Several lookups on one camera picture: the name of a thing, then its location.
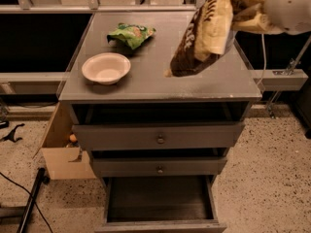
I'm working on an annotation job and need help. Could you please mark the metal frame rail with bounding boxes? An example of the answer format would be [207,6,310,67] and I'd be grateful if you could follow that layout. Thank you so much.
[0,4,196,14]

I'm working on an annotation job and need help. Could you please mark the grey middle drawer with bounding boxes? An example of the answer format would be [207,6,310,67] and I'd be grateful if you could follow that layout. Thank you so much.
[92,157,227,178]

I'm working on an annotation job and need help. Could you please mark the black clamp tool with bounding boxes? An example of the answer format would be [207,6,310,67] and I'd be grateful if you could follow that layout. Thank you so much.
[0,123,24,143]

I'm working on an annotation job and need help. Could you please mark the white cable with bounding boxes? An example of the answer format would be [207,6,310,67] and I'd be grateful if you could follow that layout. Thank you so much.
[257,32,267,85]

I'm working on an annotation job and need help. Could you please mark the black stand leg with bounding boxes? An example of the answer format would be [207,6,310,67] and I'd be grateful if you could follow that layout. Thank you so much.
[17,168,46,233]

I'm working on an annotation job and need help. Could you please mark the orange ball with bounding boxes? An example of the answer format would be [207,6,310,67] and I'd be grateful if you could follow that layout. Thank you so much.
[69,134,78,143]

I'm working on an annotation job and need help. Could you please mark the white paper bowl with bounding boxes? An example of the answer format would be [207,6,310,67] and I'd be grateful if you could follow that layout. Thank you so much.
[82,52,131,84]

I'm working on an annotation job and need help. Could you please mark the black floor cable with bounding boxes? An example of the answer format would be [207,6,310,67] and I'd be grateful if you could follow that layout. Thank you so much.
[0,172,54,233]

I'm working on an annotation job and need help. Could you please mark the brown yellow chip bag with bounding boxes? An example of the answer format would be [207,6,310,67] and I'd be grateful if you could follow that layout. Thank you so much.
[164,0,233,77]

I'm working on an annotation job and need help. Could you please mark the cardboard box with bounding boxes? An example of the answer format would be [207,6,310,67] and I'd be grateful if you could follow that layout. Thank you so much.
[39,103,95,180]

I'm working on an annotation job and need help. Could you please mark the green chip bag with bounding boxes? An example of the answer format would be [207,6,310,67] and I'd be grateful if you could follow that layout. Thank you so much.
[107,23,156,50]

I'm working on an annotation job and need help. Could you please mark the grey drawer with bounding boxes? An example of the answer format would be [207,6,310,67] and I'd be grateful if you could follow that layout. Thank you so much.
[92,157,227,178]
[94,176,226,233]
[73,122,244,150]

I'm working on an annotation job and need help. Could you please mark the grey bottom drawer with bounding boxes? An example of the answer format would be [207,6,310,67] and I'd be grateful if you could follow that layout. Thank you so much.
[94,176,226,233]

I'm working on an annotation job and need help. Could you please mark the grey drawer cabinet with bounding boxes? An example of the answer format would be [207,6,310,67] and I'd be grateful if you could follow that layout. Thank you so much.
[58,10,263,233]

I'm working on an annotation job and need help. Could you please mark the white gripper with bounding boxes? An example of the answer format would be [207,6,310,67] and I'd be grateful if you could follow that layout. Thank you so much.
[231,0,311,35]

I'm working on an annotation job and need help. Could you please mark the grey top drawer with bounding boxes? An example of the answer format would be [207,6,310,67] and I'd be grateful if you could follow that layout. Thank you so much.
[73,122,244,150]

